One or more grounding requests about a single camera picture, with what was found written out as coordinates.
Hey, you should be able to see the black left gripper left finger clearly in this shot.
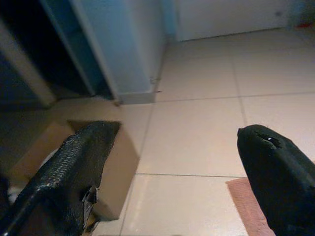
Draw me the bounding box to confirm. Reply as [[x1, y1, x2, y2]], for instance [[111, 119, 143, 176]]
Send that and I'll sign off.
[[0, 120, 121, 236]]

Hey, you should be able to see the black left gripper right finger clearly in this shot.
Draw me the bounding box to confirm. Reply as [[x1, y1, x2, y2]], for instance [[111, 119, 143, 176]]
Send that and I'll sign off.
[[237, 124, 315, 236]]

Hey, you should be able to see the pink floor mat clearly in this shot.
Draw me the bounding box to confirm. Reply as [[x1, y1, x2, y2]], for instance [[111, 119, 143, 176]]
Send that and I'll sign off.
[[225, 177, 275, 236]]

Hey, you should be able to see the brown cardboard box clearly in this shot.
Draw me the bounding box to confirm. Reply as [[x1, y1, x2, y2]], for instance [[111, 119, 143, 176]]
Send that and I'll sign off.
[[8, 119, 140, 223]]

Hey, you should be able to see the white door frame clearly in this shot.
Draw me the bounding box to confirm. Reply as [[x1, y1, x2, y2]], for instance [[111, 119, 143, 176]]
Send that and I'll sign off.
[[40, 0, 121, 106]]

